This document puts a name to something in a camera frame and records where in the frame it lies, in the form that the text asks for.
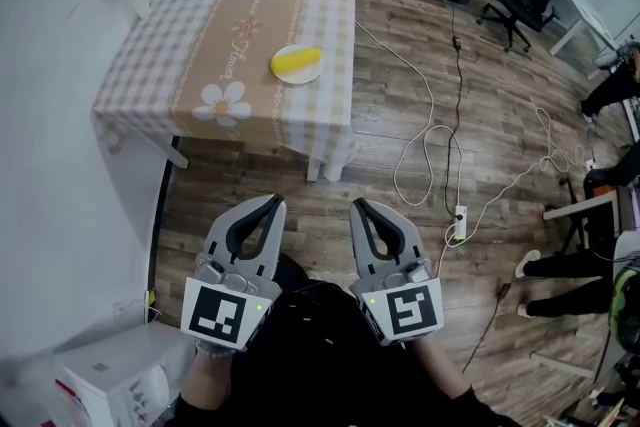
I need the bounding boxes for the white box appliance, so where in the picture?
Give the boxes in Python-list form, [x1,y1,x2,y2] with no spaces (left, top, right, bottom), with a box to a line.
[52,322,187,427]

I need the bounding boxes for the thin dark floor cable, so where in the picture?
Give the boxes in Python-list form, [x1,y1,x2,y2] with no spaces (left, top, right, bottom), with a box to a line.
[462,282,526,374]

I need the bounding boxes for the looped white cable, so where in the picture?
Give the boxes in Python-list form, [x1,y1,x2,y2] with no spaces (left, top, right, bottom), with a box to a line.
[434,106,599,279]

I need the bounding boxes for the white vase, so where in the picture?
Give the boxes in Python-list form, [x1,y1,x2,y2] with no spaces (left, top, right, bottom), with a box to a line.
[122,0,152,20]

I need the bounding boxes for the white desk with black legs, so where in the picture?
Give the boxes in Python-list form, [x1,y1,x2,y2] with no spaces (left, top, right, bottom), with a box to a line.
[543,177,621,256]

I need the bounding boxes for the person's black clothing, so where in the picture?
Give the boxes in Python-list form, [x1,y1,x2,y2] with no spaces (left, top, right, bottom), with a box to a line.
[227,254,419,427]

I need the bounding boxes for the person's right forearm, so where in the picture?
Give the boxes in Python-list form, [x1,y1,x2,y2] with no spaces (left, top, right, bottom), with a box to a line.
[407,337,511,427]

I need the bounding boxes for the white round plate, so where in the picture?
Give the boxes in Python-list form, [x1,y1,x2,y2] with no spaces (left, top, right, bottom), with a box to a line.
[270,43,324,87]

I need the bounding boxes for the long white cable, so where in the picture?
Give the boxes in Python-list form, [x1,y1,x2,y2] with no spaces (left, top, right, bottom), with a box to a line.
[244,0,467,216]

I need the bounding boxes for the black power cable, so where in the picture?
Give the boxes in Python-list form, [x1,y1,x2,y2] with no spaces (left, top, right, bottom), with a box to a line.
[444,0,481,219]

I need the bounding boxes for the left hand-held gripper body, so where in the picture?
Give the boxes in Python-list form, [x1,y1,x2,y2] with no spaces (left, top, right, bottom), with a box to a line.
[179,253,281,353]

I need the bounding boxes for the yellow corn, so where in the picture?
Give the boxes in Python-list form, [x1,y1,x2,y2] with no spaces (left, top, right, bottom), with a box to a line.
[270,46,324,76]

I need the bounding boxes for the white power strip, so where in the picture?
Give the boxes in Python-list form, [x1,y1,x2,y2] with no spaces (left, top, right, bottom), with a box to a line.
[451,205,469,242]

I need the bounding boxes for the person's left forearm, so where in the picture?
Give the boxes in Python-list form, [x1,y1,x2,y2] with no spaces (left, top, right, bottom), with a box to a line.
[172,339,237,427]

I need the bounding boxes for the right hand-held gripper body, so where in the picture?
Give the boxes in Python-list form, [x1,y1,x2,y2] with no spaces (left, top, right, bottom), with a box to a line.
[349,257,446,348]

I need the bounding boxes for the checked flower tablecloth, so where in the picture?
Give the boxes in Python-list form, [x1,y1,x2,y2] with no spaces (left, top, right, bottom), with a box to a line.
[91,0,357,181]

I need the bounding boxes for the green black helmet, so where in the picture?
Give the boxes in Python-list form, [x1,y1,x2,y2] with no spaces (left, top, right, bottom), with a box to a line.
[608,264,640,361]

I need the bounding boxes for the white bead bracelet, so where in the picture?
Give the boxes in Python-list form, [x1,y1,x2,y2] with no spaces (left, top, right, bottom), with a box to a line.
[194,337,237,360]

